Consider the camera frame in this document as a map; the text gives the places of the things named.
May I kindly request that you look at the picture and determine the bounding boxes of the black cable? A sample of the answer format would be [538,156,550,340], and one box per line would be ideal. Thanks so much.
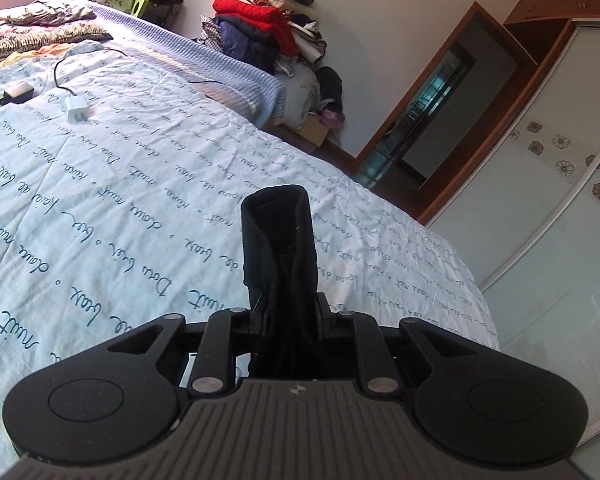
[0,44,129,111]

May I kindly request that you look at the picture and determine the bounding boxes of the frosted glass sliding wardrobe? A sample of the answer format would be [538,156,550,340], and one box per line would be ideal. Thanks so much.
[424,0,600,466]

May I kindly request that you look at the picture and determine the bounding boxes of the blue knitted blanket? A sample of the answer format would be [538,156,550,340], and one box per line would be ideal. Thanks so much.
[72,0,289,129]

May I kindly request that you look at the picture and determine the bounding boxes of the pile of clothes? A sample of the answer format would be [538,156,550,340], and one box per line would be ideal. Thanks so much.
[197,0,345,133]

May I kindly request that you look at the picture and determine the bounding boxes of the white charger plug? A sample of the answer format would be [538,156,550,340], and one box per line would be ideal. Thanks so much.
[63,95,89,124]

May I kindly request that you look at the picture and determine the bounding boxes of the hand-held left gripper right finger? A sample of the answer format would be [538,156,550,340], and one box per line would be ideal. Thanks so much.
[314,292,462,397]

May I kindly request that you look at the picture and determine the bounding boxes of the wooden door frame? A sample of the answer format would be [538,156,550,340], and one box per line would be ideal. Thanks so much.
[352,2,540,222]

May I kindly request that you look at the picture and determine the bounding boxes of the grey power adapter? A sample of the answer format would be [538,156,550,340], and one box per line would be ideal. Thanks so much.
[3,81,35,106]

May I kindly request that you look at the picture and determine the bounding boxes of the dark bag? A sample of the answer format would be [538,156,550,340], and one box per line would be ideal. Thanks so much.
[140,0,184,27]

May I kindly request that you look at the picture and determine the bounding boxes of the bed with script-printed sheet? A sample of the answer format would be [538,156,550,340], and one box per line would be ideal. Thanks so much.
[0,0,502,466]

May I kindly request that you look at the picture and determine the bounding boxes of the cardboard box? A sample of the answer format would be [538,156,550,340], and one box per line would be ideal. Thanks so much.
[298,114,332,149]

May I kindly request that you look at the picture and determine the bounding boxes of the dark patterned blanket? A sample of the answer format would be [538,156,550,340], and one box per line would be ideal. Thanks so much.
[0,2,114,62]

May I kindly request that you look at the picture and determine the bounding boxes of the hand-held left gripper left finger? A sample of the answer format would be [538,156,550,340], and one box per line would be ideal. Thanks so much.
[107,299,272,397]

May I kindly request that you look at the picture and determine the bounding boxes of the black pants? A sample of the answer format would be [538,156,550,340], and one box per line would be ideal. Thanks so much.
[240,184,332,381]

